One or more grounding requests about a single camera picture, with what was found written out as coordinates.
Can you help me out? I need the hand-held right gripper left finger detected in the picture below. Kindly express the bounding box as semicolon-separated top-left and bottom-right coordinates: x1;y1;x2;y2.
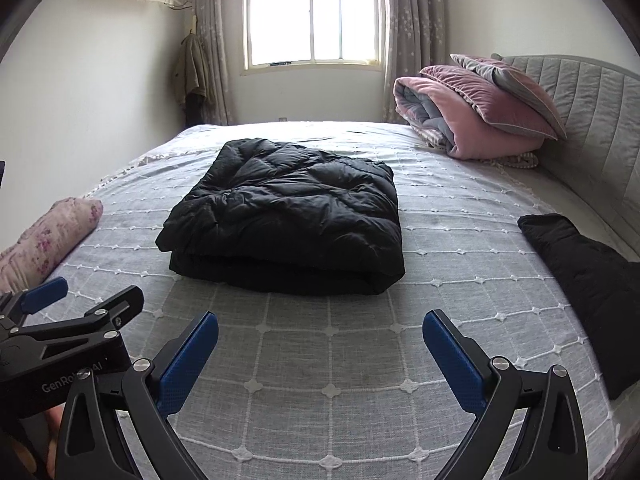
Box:
54;311;219;480

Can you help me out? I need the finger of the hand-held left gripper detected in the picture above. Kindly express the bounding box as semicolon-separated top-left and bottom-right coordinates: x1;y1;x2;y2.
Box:
12;285;145;345
0;276;69;333

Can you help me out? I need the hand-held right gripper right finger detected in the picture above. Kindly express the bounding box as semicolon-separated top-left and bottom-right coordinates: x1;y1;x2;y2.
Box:
422;309;590;480

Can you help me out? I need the black puffer jacket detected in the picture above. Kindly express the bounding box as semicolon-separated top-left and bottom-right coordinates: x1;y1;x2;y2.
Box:
155;138;406;296

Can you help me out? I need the floral pink pillow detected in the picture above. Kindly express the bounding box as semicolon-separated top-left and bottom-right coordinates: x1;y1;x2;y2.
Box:
0;197;104;295

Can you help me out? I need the bed with grey checked bedspread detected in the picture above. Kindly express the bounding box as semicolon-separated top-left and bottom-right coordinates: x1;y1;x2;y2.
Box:
0;120;640;480

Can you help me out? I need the dark cloth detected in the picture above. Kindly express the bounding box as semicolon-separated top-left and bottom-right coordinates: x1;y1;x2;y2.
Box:
517;213;640;401

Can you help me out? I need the checked folded cloth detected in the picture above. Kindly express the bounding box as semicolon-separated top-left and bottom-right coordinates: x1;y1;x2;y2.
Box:
415;127;540;170

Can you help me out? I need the folded pink grey quilt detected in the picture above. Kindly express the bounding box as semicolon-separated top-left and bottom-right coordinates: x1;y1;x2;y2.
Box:
393;76;543;161

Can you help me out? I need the hanging olive coat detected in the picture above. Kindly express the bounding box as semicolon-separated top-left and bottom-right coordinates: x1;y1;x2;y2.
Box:
172;32;208;128

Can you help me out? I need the pink velvet pillow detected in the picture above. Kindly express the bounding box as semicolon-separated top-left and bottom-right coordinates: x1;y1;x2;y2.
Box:
419;65;559;142

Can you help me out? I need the grey padded headboard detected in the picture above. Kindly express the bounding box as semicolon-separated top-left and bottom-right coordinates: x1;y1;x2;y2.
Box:
492;54;640;261

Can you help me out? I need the grey pink-edged pillow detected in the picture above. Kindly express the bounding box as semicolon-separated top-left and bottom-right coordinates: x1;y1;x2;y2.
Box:
449;53;568;141

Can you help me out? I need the grey patterned curtain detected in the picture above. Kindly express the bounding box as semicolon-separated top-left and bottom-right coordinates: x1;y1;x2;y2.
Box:
382;0;448;123
192;0;236;126

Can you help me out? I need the window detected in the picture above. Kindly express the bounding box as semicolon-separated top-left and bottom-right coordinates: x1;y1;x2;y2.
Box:
243;0;382;73

